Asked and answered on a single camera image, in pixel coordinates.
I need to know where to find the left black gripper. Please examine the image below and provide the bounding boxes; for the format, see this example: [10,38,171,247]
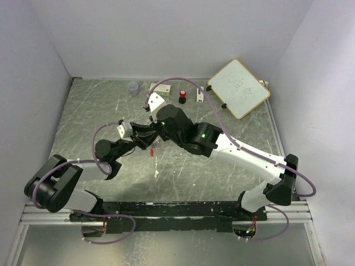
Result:
[112,121,159,160]

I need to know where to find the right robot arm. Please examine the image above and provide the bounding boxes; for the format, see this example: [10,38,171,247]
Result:
[149,104,298,221]

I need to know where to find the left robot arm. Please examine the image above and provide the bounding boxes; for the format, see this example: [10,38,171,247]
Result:
[24,120,160,221]

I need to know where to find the red black stamp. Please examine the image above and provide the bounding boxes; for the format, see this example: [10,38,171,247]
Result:
[179,90,186,104]

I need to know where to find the white green staples box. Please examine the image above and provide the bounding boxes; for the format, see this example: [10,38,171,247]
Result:
[149,83,171,96]

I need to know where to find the white stapler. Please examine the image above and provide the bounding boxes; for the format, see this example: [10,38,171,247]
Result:
[196,88,204,103]

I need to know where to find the clear plastic cup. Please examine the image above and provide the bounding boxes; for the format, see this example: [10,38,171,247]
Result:
[127,81,139,96]

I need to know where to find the yellow framed whiteboard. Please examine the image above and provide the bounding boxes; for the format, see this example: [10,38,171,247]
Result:
[207,59,271,120]

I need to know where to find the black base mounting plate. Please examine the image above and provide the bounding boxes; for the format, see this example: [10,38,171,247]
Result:
[69,201,268,235]

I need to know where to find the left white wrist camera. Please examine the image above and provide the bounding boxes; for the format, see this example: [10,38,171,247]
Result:
[117,121,133,141]

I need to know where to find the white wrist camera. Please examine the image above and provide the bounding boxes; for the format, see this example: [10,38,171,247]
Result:
[144,93,166,122]
[117,121,133,141]

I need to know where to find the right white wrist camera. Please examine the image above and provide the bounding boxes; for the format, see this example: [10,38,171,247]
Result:
[144,93,166,122]

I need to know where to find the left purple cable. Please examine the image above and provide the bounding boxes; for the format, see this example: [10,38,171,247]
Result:
[32,120,136,245]

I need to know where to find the purple cable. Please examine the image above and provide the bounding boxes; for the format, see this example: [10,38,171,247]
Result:
[32,120,136,245]
[143,76,317,242]

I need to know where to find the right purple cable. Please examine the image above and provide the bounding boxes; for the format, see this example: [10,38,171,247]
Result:
[143,76,317,242]

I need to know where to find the aluminium rail frame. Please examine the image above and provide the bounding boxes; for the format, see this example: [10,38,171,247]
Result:
[19,80,314,225]

